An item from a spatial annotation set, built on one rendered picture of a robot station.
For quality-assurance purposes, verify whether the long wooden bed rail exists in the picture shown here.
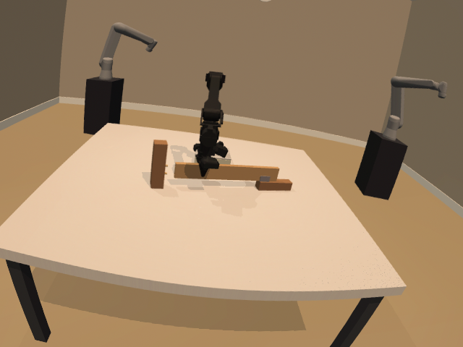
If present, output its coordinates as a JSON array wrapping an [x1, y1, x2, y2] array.
[[174, 162, 280, 181]]

